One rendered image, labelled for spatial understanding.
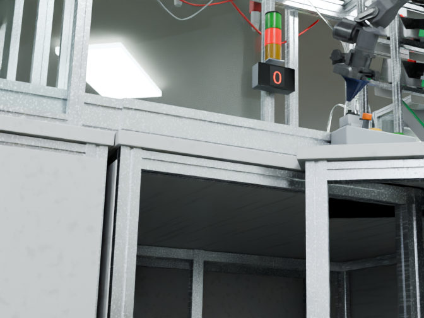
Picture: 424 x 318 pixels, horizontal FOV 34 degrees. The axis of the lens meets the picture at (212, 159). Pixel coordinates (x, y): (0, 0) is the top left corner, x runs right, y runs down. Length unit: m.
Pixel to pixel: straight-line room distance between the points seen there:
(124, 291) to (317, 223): 0.42
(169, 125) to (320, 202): 0.37
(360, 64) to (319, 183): 0.61
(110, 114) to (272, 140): 0.39
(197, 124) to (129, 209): 0.29
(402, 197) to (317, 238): 0.34
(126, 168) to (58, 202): 0.15
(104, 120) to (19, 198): 0.28
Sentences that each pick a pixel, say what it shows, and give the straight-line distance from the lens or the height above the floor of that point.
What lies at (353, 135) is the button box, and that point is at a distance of 1.71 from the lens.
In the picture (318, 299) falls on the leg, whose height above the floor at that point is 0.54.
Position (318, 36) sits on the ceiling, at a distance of 6.05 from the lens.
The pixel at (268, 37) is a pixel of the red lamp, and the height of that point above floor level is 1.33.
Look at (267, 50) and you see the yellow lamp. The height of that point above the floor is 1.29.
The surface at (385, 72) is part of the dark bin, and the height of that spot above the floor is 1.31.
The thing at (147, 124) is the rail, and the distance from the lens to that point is 1.55.
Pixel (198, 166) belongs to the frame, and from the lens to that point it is 1.50.
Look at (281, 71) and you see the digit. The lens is 2.08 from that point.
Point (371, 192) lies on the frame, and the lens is 1.71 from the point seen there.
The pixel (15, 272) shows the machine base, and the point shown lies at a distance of 1.37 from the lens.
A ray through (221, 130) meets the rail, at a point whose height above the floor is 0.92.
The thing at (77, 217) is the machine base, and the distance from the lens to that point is 1.40.
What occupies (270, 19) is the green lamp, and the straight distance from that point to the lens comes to 2.14.
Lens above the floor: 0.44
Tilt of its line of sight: 15 degrees up
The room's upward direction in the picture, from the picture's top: 2 degrees clockwise
